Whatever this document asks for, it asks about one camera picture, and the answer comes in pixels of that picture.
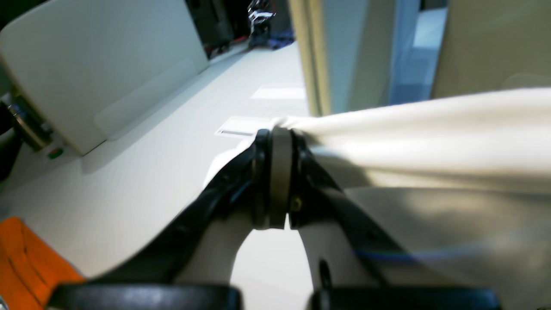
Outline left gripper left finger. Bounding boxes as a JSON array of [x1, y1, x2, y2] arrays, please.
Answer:
[[47, 129, 272, 310]]

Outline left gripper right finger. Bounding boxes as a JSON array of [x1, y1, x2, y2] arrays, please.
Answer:
[[289, 130, 501, 310]]

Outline white printed t-shirt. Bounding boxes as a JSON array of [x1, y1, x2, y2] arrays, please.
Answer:
[[260, 88, 550, 310]]

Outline orange cloth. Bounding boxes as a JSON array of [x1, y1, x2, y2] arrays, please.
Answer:
[[0, 217, 85, 310]]

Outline grey plastic bin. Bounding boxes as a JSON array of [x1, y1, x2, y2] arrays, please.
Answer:
[[1, 0, 209, 155]]

